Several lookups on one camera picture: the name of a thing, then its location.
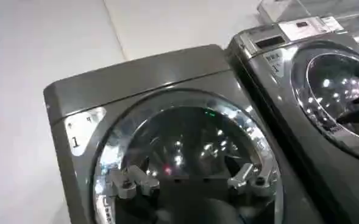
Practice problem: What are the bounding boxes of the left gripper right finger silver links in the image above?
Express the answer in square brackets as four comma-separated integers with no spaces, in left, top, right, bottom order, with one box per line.
[227,163,278,197]

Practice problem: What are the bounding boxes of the round glass door of blank-top dryer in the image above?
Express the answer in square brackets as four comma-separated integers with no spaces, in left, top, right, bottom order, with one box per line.
[90,89,285,224]

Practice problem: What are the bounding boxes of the white number sticker on panel dryer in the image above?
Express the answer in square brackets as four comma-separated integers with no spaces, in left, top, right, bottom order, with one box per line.
[262,49,286,77]

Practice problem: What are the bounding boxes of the grey dryer with blank top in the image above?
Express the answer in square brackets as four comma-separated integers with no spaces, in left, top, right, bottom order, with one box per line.
[43,44,324,224]

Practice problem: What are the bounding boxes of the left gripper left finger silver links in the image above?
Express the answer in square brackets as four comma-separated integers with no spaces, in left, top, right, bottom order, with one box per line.
[110,156,161,200]

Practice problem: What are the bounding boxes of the white label on control panel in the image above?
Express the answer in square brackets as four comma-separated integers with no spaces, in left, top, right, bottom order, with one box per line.
[277,16,345,42]

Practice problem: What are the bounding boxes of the pale box above dryers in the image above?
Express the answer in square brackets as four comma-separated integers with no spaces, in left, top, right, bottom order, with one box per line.
[257,0,311,23]

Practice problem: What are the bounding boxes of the round glass door of panel dryer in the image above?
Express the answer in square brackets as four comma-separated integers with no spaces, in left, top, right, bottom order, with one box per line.
[290,41,359,163]

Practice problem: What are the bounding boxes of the grey dryer with control panel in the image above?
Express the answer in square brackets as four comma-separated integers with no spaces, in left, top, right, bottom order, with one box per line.
[226,15,359,224]

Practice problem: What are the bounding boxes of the white number sticker on blank-top dryer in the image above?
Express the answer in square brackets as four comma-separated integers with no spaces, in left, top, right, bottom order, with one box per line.
[64,106,107,158]

